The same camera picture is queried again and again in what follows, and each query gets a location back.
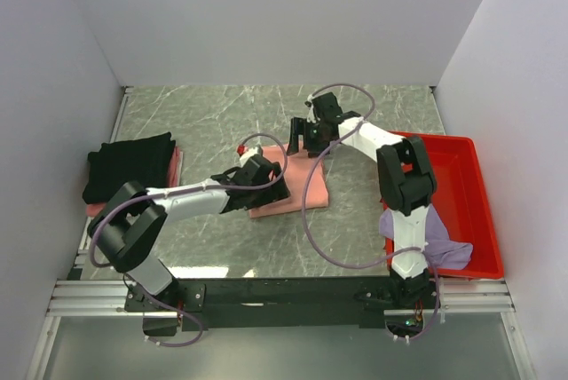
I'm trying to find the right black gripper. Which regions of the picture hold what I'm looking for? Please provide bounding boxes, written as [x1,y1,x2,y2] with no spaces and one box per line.
[286,117,330,158]

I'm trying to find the salmon pink t shirt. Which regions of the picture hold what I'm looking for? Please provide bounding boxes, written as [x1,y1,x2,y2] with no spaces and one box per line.
[248,142,331,220]

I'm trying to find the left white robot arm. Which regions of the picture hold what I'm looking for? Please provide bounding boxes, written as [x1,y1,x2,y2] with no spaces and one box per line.
[88,147,289,311]

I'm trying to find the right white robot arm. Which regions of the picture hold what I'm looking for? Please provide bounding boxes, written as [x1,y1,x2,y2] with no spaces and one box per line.
[287,90,438,308]

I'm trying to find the folded black t shirt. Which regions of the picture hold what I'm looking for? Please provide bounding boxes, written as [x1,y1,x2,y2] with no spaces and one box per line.
[83,132,176,204]

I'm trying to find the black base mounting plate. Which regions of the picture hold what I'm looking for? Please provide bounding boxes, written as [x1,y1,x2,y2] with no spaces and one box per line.
[123,276,440,337]

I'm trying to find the folded pink t shirt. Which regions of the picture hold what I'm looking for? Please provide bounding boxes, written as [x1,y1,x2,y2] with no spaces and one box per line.
[85,146,183,218]

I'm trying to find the red plastic bin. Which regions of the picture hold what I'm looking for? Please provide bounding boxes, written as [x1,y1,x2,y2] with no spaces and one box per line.
[381,131,506,281]

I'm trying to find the lavender t shirt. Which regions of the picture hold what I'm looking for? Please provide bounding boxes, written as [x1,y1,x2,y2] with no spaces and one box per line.
[379,205,473,277]

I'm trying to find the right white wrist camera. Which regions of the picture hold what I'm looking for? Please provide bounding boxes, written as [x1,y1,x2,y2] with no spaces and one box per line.
[304,94,318,123]

